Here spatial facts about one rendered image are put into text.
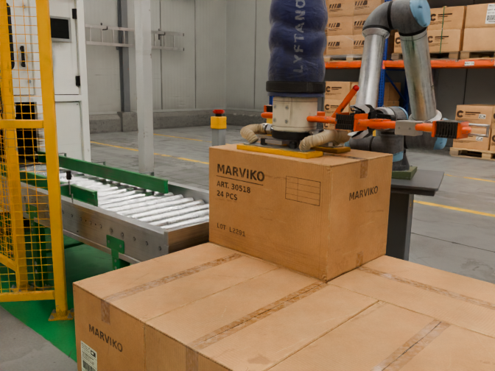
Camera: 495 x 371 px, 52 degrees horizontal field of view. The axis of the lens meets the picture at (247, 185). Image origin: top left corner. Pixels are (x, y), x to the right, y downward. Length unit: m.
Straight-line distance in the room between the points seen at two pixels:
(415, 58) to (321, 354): 1.42
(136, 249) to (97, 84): 9.90
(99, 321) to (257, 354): 0.59
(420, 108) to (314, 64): 0.73
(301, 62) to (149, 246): 0.98
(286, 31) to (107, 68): 10.40
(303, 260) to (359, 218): 0.25
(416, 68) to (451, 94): 8.39
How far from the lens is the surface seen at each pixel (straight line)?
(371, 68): 2.22
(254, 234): 1.93
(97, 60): 12.04
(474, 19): 9.28
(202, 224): 2.17
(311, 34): 1.89
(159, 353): 1.47
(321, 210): 1.71
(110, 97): 12.18
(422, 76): 2.38
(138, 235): 2.24
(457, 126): 1.64
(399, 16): 2.26
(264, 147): 1.90
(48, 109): 2.58
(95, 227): 2.53
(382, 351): 1.38
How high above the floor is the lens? 1.21
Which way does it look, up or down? 12 degrees down
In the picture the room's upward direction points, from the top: 1 degrees clockwise
